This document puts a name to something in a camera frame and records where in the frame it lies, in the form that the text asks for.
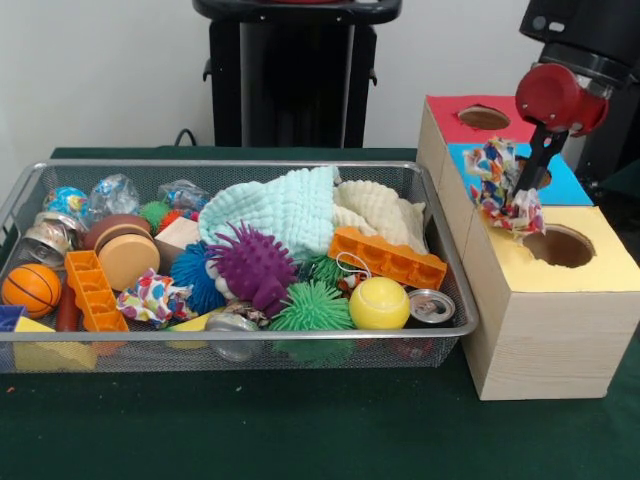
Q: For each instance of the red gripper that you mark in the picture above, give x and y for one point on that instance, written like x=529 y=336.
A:
x=550 y=97

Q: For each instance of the colourful heart print cloth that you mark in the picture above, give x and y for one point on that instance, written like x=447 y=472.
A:
x=495 y=175
x=152 y=297

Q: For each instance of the mint knitted cloth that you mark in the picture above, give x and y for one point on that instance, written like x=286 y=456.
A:
x=290 y=210

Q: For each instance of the wooden box with three holes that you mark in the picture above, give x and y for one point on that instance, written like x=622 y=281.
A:
x=545 y=340

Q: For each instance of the clear mesh bin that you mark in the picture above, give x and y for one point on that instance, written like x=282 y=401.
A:
x=350 y=350

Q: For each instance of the black panel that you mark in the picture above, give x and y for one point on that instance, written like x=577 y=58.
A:
x=622 y=145

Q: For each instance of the cream waffle cloth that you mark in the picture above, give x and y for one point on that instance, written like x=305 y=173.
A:
x=380 y=210

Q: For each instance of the orange plastic brick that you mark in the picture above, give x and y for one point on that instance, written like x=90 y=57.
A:
x=95 y=295
x=385 y=257

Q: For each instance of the yellow tennis ball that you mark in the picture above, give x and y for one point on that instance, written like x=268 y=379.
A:
x=379 y=303

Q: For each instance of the green spiky rubber ball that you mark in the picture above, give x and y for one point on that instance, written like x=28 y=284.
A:
x=315 y=307

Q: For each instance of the purple spiky toy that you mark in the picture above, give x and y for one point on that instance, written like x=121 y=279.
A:
x=255 y=265

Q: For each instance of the dark green table cloth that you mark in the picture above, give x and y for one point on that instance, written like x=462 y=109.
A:
x=300 y=425

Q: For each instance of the brown burger toy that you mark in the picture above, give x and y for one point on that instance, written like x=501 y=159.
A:
x=127 y=257

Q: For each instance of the orange basketball toy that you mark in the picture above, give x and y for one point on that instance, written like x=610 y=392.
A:
x=30 y=291

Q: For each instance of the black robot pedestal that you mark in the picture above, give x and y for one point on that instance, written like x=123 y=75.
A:
x=295 y=75

